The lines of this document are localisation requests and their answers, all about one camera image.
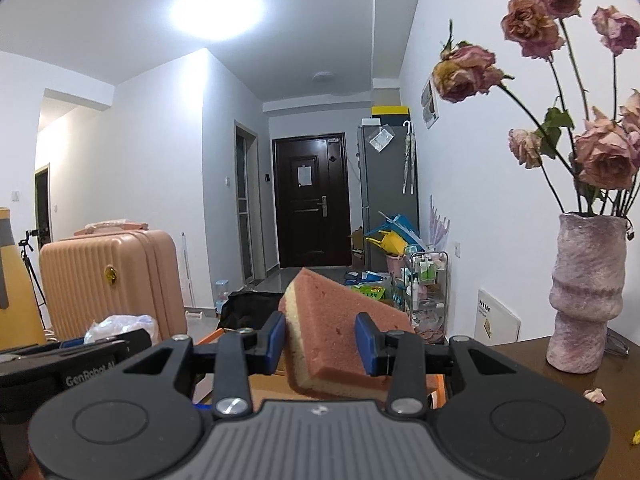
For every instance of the pink layered sponge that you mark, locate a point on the pink layered sponge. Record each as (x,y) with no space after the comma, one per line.
(330,330)

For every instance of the pink ribbed suitcase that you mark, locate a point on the pink ribbed suitcase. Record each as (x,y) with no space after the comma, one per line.
(110,280)

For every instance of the bunch of dried roses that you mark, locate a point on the bunch of dried roses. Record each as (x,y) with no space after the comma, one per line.
(602,152)

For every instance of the yellow and black box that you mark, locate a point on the yellow and black box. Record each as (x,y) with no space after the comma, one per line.
(391,112)

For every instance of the plastic plush toy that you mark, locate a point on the plastic plush toy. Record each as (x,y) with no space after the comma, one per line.
(117,325)

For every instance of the pink bucket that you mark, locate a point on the pink bucket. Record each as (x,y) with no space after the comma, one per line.
(397,265)

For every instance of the green snack bag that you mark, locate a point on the green snack bag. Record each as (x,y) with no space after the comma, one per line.
(369,293)

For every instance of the round ceiling lamp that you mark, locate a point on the round ceiling lamp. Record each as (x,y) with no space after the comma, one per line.
(326,76)

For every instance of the grey refrigerator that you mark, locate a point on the grey refrigerator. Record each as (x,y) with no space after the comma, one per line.
(387,185)

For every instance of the white flat panel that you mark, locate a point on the white flat panel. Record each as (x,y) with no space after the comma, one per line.
(500,317)

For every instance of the brown floor cardboard box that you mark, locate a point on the brown floor cardboard box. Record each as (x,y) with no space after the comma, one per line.
(358,247)

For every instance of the pink textured vase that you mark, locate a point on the pink textured vase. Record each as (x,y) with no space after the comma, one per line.
(587,290)

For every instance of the folded white umbrella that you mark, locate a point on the folded white umbrella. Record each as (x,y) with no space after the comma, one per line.
(409,160)

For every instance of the clear plastic bag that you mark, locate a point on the clear plastic bag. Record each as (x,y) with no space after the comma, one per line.
(381,139)

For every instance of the black fabric bag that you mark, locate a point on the black fabric bag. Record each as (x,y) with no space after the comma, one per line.
(250,310)

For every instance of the black tripod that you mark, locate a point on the black tripod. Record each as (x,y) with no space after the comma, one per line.
(31,270)

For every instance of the yellow thermos jug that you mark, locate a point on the yellow thermos jug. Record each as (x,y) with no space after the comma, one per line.
(17,290)

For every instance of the pink flat packet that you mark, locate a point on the pink flat packet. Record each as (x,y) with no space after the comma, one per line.
(112,226)

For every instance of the fallen pink petal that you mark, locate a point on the fallen pink petal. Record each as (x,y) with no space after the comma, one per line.
(595,396)

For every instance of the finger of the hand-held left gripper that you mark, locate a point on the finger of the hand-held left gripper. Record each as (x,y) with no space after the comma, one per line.
(137,341)
(75,343)

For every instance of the yellow plastic bag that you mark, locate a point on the yellow plastic bag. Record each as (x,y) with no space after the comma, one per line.
(387,244)

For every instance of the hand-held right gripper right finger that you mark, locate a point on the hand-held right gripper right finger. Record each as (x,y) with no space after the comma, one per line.
(366,346)

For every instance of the red cardboard box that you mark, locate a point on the red cardboard box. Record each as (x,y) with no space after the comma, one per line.
(270,387)

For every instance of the dark brown entrance door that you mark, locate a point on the dark brown entrance door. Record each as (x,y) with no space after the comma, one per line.
(310,220)

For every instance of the bright ceiling light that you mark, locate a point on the bright ceiling light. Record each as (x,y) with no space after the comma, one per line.
(217,10)

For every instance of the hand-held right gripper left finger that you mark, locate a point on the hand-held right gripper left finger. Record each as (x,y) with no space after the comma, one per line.
(275,342)

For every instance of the framed wall picture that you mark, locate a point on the framed wall picture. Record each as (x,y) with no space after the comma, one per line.
(430,105)

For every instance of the clear water bottle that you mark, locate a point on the clear water bottle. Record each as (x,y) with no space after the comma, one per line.
(222,296)

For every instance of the grey framed interior door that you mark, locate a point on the grey framed interior door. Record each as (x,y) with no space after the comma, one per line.
(246,210)

